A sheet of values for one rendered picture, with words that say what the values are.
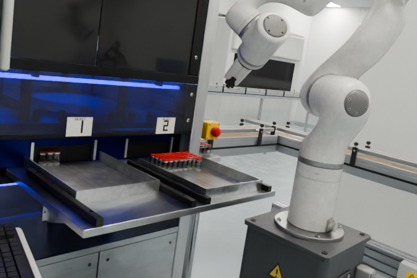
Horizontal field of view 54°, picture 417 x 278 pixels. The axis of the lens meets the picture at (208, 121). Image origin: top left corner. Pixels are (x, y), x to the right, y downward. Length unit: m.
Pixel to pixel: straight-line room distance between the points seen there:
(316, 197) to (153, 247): 0.78
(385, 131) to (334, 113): 1.63
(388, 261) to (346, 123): 1.15
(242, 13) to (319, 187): 0.48
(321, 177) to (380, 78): 1.63
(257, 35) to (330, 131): 0.30
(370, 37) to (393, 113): 1.53
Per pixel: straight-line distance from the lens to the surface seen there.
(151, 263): 1.70
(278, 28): 0.99
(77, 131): 1.32
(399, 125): 2.62
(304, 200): 1.12
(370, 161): 2.02
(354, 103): 1.02
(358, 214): 2.77
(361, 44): 1.13
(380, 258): 2.11
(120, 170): 1.37
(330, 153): 1.09
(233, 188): 1.27
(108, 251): 1.55
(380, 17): 1.15
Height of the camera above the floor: 1.27
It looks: 8 degrees down
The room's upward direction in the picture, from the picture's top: 8 degrees clockwise
